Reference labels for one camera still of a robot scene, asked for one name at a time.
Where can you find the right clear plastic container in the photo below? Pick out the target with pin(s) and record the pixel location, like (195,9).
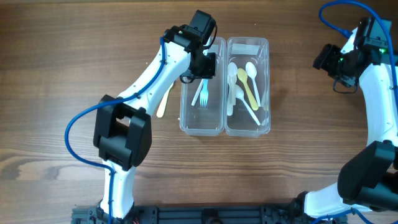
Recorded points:
(241,50)

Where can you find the clear plastic container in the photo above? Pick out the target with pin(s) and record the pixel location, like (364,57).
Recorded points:
(241,50)
(209,121)

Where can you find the yellow plastic spoon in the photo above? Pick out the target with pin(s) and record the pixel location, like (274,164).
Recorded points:
(243,77)

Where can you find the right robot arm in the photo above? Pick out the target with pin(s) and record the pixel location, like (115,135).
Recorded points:
(364,183)

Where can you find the white spoon thick handle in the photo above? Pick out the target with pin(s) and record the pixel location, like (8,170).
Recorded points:
(240,95)

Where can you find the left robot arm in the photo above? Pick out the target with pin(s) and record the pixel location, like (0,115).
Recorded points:
(123,130)

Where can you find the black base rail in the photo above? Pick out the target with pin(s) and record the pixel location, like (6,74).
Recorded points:
(201,215)

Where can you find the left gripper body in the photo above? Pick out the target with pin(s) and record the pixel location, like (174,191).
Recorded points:
(207,66)

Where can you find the left clear plastic container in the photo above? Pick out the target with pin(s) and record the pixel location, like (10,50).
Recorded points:
(209,121)

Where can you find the white fork crossing blue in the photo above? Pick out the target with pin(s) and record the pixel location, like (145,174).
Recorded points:
(197,93)

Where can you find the light blue plastic fork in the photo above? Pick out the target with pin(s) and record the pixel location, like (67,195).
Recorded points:
(204,94)

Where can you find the yellow plastic fork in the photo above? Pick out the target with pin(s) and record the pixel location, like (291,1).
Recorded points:
(163,103)

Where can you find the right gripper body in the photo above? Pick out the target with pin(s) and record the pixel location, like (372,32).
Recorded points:
(335,63)

